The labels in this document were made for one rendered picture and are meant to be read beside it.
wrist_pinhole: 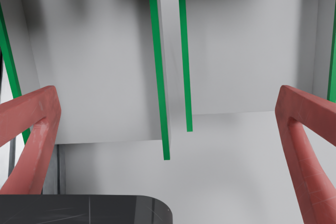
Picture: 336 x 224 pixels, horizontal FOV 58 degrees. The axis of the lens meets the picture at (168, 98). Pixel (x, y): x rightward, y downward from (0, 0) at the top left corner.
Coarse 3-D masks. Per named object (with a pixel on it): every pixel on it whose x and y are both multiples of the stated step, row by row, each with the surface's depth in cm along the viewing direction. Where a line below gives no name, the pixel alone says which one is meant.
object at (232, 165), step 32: (160, 0) 58; (192, 128) 45; (224, 128) 45; (256, 128) 44; (96, 160) 44; (128, 160) 44; (160, 160) 43; (192, 160) 43; (224, 160) 43; (256, 160) 42; (320, 160) 41; (96, 192) 42; (128, 192) 42; (160, 192) 41; (192, 192) 41; (224, 192) 41; (256, 192) 40; (288, 192) 40
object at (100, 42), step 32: (0, 0) 24; (32, 0) 28; (64, 0) 27; (96, 0) 27; (128, 0) 27; (0, 32) 25; (32, 32) 29; (64, 32) 28; (96, 32) 28; (128, 32) 28; (160, 32) 26; (32, 64) 29; (64, 64) 29; (96, 64) 29; (128, 64) 29; (160, 64) 25; (64, 96) 30; (96, 96) 30; (128, 96) 30; (160, 96) 25; (64, 128) 31; (96, 128) 31; (128, 128) 31; (160, 128) 31
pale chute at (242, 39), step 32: (192, 0) 29; (224, 0) 28; (256, 0) 28; (288, 0) 28; (320, 0) 27; (192, 32) 29; (224, 32) 29; (256, 32) 29; (288, 32) 29; (320, 32) 28; (192, 64) 30; (224, 64) 30; (256, 64) 30; (288, 64) 30; (320, 64) 28; (192, 96) 31; (224, 96) 31; (256, 96) 31; (320, 96) 28
